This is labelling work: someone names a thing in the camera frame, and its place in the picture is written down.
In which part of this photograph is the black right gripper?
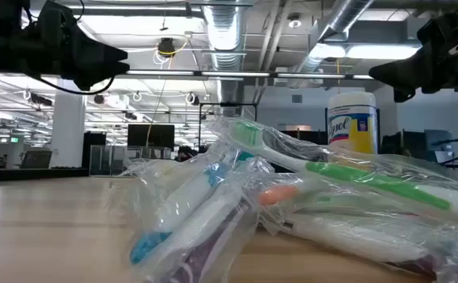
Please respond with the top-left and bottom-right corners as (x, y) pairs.
(368, 15), (458, 103)

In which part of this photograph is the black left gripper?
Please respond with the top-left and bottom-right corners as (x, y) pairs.
(24, 29), (130, 92)

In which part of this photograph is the purple toothbrush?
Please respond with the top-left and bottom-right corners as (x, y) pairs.
(282, 211), (458, 283)
(134, 184), (260, 283)

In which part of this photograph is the ceiling light fixture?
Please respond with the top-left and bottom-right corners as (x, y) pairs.
(346, 43), (422, 61)

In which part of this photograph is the black computer monitor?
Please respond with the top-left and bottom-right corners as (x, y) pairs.
(127, 123), (175, 151)
(380, 130), (427, 159)

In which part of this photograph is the white building pillar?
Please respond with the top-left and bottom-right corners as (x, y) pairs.
(50, 78), (87, 169)

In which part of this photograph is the grey blue monitor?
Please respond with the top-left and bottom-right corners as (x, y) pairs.
(424, 129), (454, 164)

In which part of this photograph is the yellow Lysol wipes canister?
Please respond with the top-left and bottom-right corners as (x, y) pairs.
(326, 92), (379, 156)

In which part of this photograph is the black cabinet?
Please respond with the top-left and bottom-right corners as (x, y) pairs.
(82, 131), (108, 169)

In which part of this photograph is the black partition panel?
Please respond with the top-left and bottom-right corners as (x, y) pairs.
(279, 129), (329, 147)

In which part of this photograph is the white ceiling sensor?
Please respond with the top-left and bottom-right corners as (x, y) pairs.
(286, 13), (303, 29)

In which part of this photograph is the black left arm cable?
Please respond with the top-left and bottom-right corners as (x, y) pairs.
(35, 74), (116, 97)

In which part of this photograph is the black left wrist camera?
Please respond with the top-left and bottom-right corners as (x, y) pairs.
(35, 0), (79, 39)

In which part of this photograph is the black overhead camera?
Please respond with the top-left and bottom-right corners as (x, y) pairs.
(157, 37), (178, 59)

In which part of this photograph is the silver ribbed air duct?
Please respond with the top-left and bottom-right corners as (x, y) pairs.
(201, 0), (250, 117)

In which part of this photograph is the black table frame rail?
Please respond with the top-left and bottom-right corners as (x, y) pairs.
(0, 167), (91, 184)

